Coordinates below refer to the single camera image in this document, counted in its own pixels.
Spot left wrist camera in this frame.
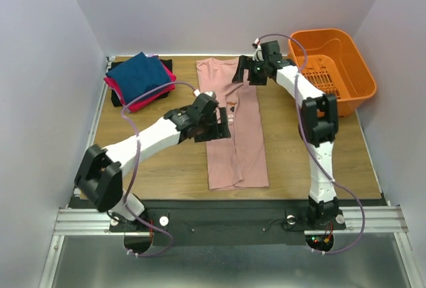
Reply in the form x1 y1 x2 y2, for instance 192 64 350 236
192 91 219 116

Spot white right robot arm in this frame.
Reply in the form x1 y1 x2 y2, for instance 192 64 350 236
232 55 339 228

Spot pink printed t-shirt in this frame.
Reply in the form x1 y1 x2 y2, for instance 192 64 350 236
196 57 269 190

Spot aluminium front rail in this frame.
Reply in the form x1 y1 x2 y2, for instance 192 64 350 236
53 206 408 236

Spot folded red t-shirt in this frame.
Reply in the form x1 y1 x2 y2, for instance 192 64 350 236
104 77 176 112

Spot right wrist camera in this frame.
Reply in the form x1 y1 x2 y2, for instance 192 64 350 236
253 41 282 62

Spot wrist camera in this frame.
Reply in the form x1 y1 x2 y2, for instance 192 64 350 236
192 91 219 116
253 41 282 62

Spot folded blue t-shirt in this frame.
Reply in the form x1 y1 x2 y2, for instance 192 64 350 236
106 53 172 104

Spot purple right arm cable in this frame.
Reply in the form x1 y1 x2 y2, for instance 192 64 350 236
254 33 367 255

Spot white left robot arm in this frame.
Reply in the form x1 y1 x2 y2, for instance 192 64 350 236
75 106 230 231

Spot orange plastic basket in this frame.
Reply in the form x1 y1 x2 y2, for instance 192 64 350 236
288 29 377 116

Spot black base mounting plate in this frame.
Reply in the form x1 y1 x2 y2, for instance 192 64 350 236
109 200 345 250

